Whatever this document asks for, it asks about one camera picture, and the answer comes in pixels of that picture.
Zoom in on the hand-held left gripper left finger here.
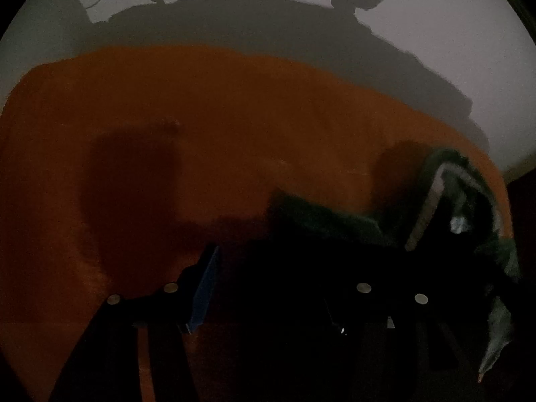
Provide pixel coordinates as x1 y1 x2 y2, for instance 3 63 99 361
48 245 221 402

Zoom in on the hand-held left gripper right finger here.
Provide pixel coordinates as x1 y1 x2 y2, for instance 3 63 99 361
313 245 487 402

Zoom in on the green shirt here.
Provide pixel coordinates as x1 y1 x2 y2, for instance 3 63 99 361
251 146 522 382

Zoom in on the orange fleece blanket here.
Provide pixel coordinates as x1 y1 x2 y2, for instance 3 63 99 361
0 45 514 402

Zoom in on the brown wooden door frame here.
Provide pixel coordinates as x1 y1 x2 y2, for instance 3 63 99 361
505 167 536 285

